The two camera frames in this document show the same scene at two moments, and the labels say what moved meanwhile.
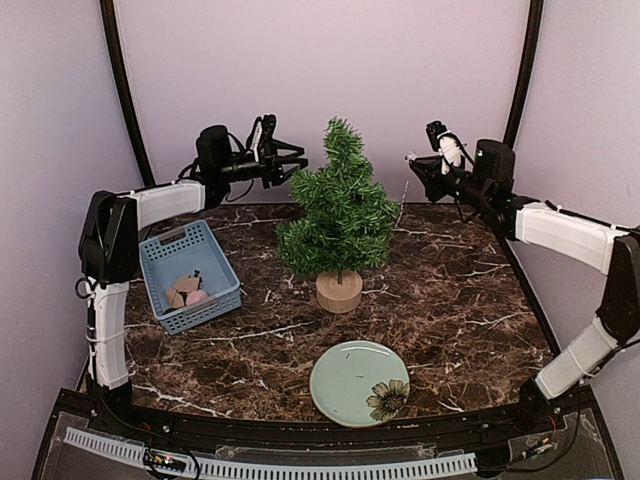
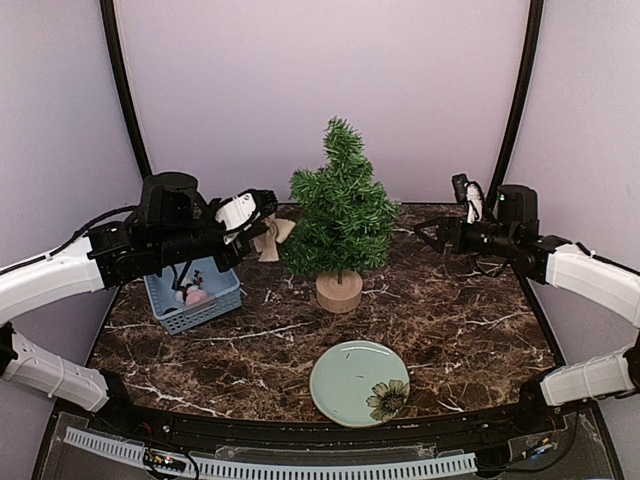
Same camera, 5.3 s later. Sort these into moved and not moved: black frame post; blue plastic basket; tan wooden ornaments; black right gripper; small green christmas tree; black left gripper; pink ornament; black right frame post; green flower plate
Moved: black right gripper; tan wooden ornaments; black left gripper
Not moved: black right frame post; pink ornament; green flower plate; small green christmas tree; black frame post; blue plastic basket
